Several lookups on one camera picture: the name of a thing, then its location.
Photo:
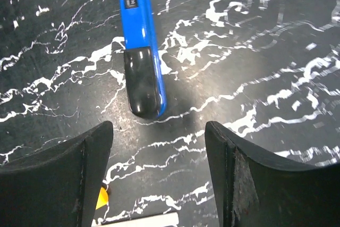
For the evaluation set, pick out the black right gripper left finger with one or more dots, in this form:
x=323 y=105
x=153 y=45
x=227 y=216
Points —
x=58 y=186

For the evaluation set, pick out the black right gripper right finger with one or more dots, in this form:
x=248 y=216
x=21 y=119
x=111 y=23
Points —
x=255 y=187

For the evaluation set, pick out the yellow cap marker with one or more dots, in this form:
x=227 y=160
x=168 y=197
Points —
x=104 y=196

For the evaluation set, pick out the white pen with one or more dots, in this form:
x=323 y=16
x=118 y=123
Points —
x=168 y=219

